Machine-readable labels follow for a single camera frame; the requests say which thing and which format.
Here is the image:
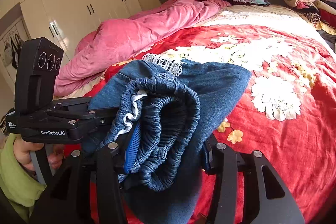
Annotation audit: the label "green sleeve left forearm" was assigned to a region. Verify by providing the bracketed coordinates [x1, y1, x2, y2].
[1, 134, 45, 223]

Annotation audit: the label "stack of folded clothes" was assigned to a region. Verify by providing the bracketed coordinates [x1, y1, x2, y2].
[284, 0, 335, 39]

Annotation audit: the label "person's left hand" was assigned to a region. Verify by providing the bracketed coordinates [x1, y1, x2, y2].
[13, 137, 64, 171]

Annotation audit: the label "blue denim lace-trimmed pants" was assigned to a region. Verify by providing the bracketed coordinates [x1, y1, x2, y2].
[82, 59, 251, 223]

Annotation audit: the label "person's black trouser legs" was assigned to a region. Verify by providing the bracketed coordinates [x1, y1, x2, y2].
[28, 158, 127, 224]

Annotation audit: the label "red floral bedspread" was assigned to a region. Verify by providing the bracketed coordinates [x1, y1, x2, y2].
[54, 5, 335, 223]

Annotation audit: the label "pink crumpled duvet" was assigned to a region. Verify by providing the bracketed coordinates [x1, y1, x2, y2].
[54, 0, 229, 97]

